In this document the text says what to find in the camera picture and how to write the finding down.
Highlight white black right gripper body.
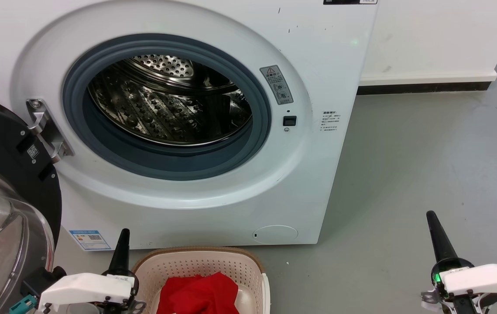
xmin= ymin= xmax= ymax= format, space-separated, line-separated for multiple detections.
xmin=421 ymin=257 xmax=497 ymax=314

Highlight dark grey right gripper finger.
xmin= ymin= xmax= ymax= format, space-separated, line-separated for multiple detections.
xmin=426 ymin=210 xmax=459 ymax=263

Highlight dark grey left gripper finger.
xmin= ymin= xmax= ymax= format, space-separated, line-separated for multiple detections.
xmin=107 ymin=228 xmax=135 ymax=277

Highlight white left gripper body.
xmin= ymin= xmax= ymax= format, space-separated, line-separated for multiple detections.
xmin=36 ymin=273 xmax=145 ymax=314

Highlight red cloth garment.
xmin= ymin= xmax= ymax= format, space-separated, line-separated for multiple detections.
xmin=156 ymin=272 xmax=240 ymax=314

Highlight cream laundry basket brown rim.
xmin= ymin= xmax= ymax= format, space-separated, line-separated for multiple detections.
xmin=131 ymin=246 xmax=271 ymax=314

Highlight white front-load washing machine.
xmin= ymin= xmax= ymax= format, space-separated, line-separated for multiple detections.
xmin=0 ymin=0 xmax=380 ymax=251

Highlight blue energy label sticker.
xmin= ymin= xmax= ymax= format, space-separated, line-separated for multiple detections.
xmin=69 ymin=229 xmax=113 ymax=251

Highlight grey rubber door gasket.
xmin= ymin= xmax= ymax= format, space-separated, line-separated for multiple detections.
xmin=62 ymin=34 xmax=272 ymax=181

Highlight stainless steel washer drum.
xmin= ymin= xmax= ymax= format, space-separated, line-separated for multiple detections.
xmin=87 ymin=54 xmax=254 ymax=147

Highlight silver metal door hinge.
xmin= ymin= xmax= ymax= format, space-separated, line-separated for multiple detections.
xmin=25 ymin=99 xmax=75 ymax=164

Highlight black baseboard strip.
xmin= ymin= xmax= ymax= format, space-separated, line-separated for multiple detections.
xmin=357 ymin=81 xmax=492 ymax=96

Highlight round white filter cover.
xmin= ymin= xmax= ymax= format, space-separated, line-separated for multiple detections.
xmin=252 ymin=225 xmax=299 ymax=245

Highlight small printed text label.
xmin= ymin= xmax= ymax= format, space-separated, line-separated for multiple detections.
xmin=320 ymin=109 xmax=342 ymax=133

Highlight grey warning sticker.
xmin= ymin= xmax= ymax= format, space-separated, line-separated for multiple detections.
xmin=259 ymin=65 xmax=294 ymax=106

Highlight teal cable plug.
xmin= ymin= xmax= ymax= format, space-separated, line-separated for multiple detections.
xmin=9 ymin=295 xmax=38 ymax=314

